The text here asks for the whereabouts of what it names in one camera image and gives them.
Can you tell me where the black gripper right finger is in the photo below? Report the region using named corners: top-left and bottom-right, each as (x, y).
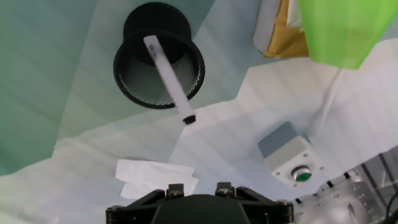
top-left (215, 182), bottom-right (295, 224)

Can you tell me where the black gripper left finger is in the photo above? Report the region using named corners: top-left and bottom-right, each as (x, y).
top-left (106, 184), bottom-right (185, 224)

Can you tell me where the white marker pen black cap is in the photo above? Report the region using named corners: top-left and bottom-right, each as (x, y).
top-left (142, 35), bottom-right (197, 126)

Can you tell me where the black mesh pen holder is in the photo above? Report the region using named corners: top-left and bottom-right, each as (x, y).
top-left (113, 2), bottom-right (206, 110)

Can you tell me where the flat white paper napkin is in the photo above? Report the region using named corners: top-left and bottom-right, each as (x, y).
top-left (114, 159), bottom-right (200, 200)

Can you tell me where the grey box green push button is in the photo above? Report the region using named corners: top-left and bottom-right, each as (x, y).
top-left (257, 121), bottom-right (326, 189)

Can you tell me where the blue green white tablecloth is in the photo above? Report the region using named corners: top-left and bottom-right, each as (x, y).
top-left (0, 0), bottom-right (398, 224)

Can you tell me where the gold tissue box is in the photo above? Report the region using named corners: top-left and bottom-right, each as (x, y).
top-left (252, 0), bottom-right (310, 59)

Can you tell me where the green cloth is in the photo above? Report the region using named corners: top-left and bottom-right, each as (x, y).
top-left (297, 0), bottom-right (398, 70)

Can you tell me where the crumpled white tissue sheet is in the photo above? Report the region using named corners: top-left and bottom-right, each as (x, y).
top-left (285, 0), bottom-right (304, 32)

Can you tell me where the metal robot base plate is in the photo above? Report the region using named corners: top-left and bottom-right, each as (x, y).
top-left (294, 167), bottom-right (398, 224)

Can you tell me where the black camera cable with plug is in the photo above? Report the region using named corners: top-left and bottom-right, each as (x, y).
top-left (385, 189), bottom-right (398, 224)

